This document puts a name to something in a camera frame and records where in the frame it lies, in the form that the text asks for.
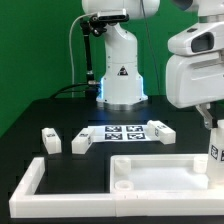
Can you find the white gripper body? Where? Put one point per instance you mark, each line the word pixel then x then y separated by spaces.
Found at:
pixel 195 72

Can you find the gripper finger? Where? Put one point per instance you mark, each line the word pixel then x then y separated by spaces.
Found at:
pixel 203 109

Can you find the white desk top tray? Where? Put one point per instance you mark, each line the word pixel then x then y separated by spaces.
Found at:
pixel 169 173

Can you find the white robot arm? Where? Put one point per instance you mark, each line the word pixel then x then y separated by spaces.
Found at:
pixel 121 84

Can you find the fiducial marker sheet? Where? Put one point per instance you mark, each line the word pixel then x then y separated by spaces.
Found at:
pixel 122 133

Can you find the white L-shaped fence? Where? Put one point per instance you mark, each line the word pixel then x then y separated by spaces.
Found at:
pixel 25 203

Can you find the black grey camera on stand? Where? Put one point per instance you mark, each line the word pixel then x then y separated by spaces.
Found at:
pixel 108 16

